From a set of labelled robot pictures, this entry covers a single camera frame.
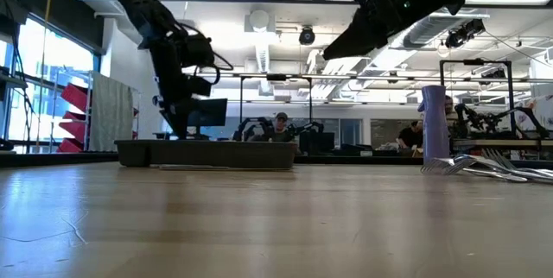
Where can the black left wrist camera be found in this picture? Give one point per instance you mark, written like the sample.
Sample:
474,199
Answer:
198,86

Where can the black metal station frame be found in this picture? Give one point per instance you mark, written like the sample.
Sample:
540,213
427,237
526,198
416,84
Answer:
475,62

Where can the black ceiling camera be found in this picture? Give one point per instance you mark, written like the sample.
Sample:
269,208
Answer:
464,34

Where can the wooden workbench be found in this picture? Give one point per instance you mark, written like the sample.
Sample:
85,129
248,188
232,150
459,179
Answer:
497,143

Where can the black computer monitor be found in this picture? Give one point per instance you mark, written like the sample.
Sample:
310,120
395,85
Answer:
214,114

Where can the person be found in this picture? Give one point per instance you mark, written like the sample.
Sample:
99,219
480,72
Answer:
453,109
410,137
281,122

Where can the black equipment box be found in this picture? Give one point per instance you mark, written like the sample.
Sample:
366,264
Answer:
317,144

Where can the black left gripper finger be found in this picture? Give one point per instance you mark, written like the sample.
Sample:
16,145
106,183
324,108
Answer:
179,118

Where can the grey hanging cloth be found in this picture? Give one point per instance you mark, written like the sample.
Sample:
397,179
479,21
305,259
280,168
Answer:
112,114

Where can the black background robot arm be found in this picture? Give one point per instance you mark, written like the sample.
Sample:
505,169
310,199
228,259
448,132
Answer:
255,124
488,120
307,128

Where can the periwinkle spray bottle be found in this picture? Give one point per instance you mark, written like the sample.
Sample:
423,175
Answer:
434,131

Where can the red storage bin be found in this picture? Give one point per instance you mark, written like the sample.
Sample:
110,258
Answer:
75,96
71,146
73,131

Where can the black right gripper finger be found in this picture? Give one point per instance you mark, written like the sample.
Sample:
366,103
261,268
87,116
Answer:
376,23

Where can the grey cutlery tray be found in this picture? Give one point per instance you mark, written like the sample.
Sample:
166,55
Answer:
207,155

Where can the black ceiling spotlight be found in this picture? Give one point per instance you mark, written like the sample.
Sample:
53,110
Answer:
307,36

